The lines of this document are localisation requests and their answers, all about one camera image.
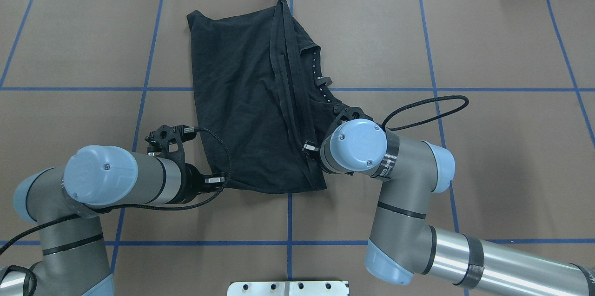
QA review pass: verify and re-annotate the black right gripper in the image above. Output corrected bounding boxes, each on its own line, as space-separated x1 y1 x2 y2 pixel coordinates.
302 136 331 166

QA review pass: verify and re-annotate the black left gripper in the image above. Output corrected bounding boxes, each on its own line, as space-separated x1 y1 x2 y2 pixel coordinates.
179 164 226 204

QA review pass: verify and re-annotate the black graphic t-shirt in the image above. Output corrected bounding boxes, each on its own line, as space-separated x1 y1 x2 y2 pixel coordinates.
186 0 348 194

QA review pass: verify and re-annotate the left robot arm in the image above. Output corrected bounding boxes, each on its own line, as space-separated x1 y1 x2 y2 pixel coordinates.
1 145 231 296

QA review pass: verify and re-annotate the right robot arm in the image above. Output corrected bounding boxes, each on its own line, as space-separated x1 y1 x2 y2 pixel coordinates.
314 117 594 296

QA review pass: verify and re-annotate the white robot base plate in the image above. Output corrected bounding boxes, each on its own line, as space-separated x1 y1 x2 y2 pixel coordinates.
227 280 350 296

